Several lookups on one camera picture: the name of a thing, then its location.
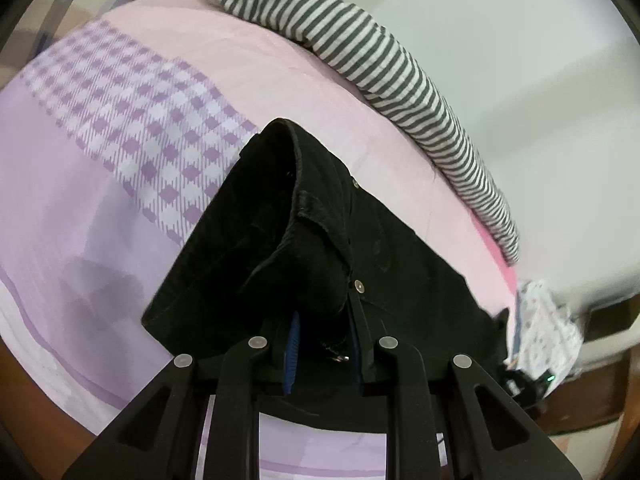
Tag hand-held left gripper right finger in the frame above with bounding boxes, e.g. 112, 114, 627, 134
345, 277, 583, 480

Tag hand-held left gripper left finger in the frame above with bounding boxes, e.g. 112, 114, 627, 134
60, 310, 306, 480

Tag black pants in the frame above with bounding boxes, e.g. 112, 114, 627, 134
141, 118, 511, 433

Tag white floral quilt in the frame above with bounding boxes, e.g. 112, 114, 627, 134
505, 279, 583, 383

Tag dark wooden furniture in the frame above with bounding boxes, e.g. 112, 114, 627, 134
545, 295, 640, 436

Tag pink purple checked bedsheet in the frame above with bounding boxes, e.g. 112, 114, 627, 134
0, 0, 521, 480

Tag wooden bed frame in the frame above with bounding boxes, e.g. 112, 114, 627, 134
0, 345, 101, 461

